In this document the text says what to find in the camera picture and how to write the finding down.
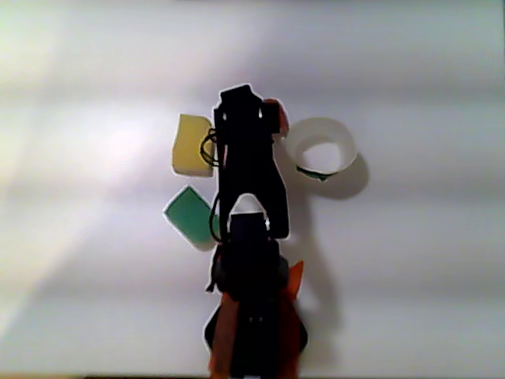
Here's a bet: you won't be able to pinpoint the red and white sponge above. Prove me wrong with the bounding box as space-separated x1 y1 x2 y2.
264 97 289 137

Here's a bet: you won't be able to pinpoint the white paper cup green band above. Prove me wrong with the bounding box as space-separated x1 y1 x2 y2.
284 117 359 183

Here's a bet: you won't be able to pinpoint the yellow and white sponge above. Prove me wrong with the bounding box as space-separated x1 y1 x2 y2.
170 113 217 178

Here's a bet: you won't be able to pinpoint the green and white sponge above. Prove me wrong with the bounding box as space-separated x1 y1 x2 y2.
163 185 217 253

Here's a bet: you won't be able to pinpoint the thin black cable loops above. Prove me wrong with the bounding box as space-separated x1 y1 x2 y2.
198 126 223 169

